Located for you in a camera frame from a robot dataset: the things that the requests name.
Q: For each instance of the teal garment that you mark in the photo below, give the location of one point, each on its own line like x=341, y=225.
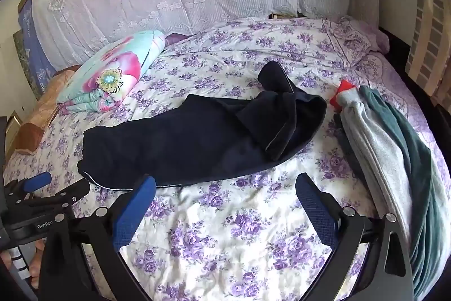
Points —
x=419, y=181

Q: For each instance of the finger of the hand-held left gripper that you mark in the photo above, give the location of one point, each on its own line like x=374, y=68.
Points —
x=35, y=181
x=67, y=197

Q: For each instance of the purple floral bedsheet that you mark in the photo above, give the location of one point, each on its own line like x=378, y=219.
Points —
x=229, y=237

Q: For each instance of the purple floral pillow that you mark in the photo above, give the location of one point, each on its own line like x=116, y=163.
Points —
x=352, y=36

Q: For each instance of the blue printed cloth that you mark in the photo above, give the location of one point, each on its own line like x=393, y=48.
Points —
x=31, y=47

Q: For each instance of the red cloth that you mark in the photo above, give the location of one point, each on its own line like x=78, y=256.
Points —
x=343, y=93

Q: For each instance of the navy blue pants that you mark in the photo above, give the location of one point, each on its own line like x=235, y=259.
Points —
x=197, y=138

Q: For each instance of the orange brown blanket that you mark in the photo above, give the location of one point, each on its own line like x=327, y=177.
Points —
x=45, y=100

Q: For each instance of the person's left hand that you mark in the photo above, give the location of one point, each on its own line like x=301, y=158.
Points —
x=36, y=269

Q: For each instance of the folded floral quilt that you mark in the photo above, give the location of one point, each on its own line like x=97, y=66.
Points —
x=116, y=71

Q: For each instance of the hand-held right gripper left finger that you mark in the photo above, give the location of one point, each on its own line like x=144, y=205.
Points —
x=135, y=209

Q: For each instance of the checked beige curtain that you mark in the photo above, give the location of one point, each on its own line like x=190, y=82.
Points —
x=430, y=33

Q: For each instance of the stack of clothes at right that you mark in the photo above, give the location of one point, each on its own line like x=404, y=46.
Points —
x=373, y=142

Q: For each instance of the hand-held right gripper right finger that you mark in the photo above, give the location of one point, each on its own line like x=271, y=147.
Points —
x=315, y=209

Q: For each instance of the brown belts stack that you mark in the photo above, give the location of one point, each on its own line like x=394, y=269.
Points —
x=12, y=124

